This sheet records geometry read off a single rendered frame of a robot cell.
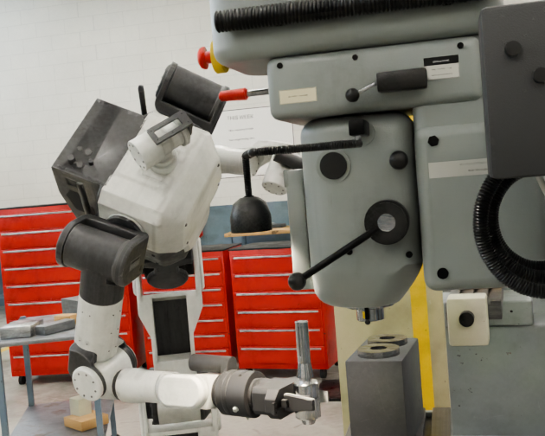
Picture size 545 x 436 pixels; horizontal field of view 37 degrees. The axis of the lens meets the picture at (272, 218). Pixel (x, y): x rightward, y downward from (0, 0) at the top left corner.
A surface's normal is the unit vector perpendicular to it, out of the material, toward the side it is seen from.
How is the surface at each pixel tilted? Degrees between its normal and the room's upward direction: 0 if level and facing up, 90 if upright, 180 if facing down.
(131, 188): 58
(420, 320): 90
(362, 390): 90
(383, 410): 90
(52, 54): 90
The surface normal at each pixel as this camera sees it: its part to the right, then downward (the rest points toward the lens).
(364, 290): -0.14, 0.59
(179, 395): -0.52, -0.10
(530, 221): -0.22, 0.07
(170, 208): 0.69, -0.10
